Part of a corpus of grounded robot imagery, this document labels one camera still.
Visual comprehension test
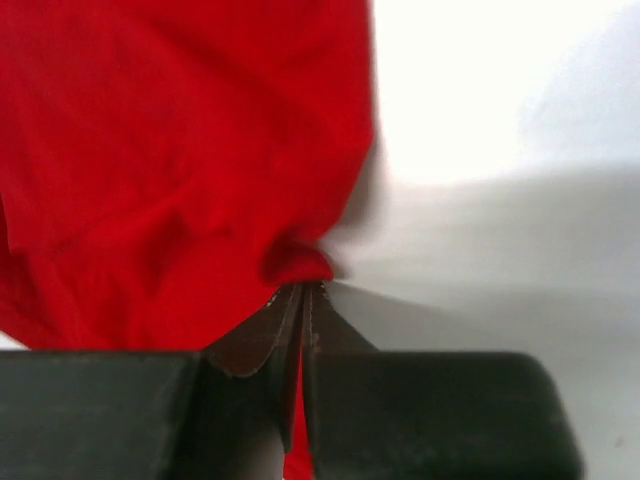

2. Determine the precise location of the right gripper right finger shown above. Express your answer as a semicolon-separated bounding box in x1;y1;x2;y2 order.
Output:
302;282;379;360

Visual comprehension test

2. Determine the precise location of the red t shirt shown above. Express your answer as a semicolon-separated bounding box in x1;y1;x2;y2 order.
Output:
0;0;386;480

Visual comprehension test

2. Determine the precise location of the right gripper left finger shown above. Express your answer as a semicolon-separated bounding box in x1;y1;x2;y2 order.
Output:
204;284;304;452

